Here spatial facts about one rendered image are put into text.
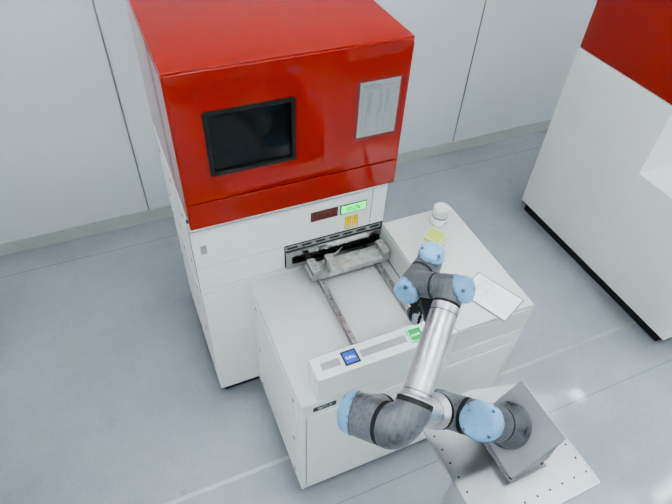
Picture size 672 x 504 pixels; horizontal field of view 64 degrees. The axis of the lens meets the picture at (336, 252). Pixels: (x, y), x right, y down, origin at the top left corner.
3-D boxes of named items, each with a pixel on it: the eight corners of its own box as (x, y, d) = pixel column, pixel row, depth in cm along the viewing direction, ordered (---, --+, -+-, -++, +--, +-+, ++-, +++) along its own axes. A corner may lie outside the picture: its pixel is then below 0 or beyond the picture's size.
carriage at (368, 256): (304, 269, 231) (304, 264, 229) (380, 247, 242) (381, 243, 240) (311, 282, 226) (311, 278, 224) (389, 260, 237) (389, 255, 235)
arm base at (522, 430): (540, 438, 169) (528, 436, 162) (499, 457, 175) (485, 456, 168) (518, 393, 177) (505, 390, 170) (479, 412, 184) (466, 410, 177)
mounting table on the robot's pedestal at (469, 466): (586, 497, 185) (601, 482, 176) (478, 554, 171) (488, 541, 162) (506, 389, 213) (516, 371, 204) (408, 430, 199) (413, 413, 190)
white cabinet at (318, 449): (259, 384, 288) (248, 283, 229) (418, 330, 317) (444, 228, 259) (302, 500, 247) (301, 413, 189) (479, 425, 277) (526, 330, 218)
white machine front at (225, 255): (200, 291, 224) (185, 219, 196) (376, 242, 249) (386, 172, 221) (202, 296, 222) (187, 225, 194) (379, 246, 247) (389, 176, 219)
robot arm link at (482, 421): (510, 448, 164) (491, 447, 155) (470, 435, 173) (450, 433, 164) (517, 408, 166) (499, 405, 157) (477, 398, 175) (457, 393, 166)
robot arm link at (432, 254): (413, 252, 155) (427, 235, 160) (407, 276, 163) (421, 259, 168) (437, 265, 152) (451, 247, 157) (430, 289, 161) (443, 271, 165)
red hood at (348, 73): (152, 122, 238) (120, -21, 196) (323, 92, 263) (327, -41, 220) (191, 232, 191) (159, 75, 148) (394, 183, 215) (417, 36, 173)
